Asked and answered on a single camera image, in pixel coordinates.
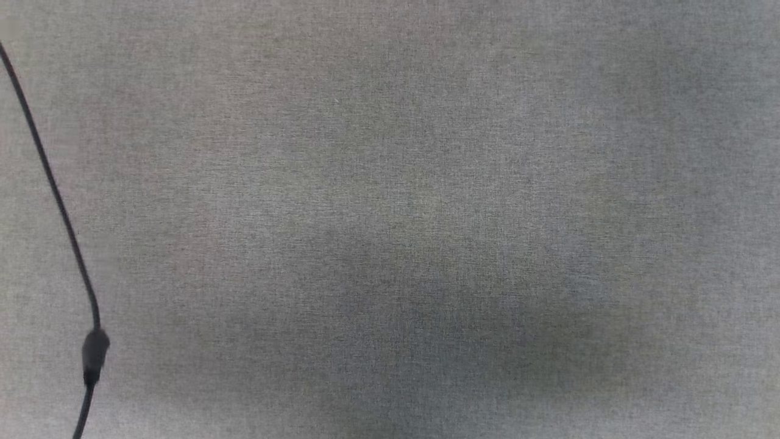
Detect grey fabric sofa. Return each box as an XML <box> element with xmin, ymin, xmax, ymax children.
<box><xmin>0</xmin><ymin>0</ymin><xmax>780</xmax><ymax>439</ymax></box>

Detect thin black cable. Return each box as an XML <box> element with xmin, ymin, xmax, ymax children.
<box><xmin>0</xmin><ymin>41</ymin><xmax>112</xmax><ymax>439</ymax></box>

